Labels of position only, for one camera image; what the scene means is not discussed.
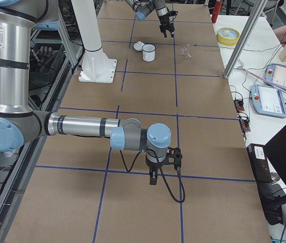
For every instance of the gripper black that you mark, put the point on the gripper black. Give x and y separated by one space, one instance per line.
153 166
164 19

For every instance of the clear glass funnel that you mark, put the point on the clear glass funnel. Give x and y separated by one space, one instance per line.
184 52

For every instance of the white ceramic lid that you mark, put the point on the white ceramic lid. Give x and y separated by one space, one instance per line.
138 46

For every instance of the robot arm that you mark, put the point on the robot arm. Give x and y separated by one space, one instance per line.
142 11
20 124

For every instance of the white enamel mug blue rim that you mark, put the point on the white enamel mug blue rim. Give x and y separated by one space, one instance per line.
148 52

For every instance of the red cylinder bottle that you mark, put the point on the red cylinder bottle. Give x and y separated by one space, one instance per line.
216 11

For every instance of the yellow tape roll with dish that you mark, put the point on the yellow tape roll with dish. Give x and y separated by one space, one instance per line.
227 36

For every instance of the orange usb hub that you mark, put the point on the orange usb hub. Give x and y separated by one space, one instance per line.
244 124
238 103

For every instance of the teach pendant near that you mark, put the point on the teach pendant near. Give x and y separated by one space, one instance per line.
268 101

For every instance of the teach pendant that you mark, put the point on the teach pendant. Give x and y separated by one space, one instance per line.
276 73
268 101

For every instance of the black computer box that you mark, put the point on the black computer box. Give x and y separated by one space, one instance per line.
267 184

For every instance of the teach pendant far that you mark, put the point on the teach pendant far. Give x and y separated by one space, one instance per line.
276 73

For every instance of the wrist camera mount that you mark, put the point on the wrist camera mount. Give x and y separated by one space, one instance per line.
173 157
172 13

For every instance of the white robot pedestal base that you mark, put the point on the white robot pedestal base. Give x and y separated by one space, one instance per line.
96 66

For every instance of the aluminium frame post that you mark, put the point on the aluminium frame post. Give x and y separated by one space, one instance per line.
246 32

